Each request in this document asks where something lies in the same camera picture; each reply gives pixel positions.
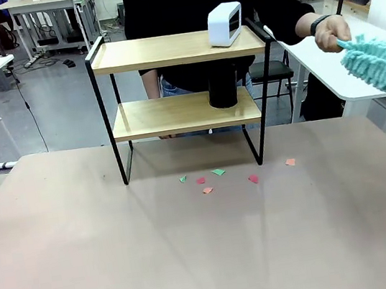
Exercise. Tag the black cylinder container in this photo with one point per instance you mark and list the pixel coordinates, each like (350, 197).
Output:
(223, 89)

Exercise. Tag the turquoise chenille duster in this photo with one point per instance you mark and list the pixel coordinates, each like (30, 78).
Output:
(381, 65)

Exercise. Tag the person's right forearm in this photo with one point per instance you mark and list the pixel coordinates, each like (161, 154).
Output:
(151, 83)

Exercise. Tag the person's left forearm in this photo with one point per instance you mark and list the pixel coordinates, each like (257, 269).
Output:
(304, 26)

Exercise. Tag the two-tier wood metal shelf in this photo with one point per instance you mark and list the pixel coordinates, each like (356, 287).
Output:
(174, 114)

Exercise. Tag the person's left hand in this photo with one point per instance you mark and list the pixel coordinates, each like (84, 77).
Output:
(332, 31)

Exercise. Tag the white roll on floor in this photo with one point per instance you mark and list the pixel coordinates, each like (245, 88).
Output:
(3, 165)

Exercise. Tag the white power strip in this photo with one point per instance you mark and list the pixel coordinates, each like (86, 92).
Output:
(32, 60)

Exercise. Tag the black item on floor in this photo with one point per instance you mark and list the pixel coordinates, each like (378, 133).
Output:
(69, 63)

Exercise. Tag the green paper scrap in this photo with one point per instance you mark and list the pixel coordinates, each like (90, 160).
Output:
(218, 172)
(183, 179)

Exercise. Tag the person in black shirt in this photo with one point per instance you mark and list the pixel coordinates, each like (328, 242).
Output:
(176, 5)

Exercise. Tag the red paper scrap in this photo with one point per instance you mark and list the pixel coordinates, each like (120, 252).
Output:
(253, 179)
(201, 180)

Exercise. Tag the orange paper scrap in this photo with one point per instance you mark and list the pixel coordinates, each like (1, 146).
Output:
(290, 162)
(208, 190)

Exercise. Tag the white rounded desk device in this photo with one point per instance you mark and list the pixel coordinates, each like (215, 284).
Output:
(219, 26)

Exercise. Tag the black folding chair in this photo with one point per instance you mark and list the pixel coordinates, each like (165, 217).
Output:
(273, 70)

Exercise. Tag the black bag under table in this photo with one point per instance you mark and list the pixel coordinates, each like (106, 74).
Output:
(321, 100)

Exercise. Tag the large white table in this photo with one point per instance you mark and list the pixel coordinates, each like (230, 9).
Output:
(323, 70)

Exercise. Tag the black wrist watch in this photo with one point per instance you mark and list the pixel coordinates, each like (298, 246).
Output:
(316, 24)

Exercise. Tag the white frame workbench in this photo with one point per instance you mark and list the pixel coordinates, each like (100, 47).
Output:
(44, 3)

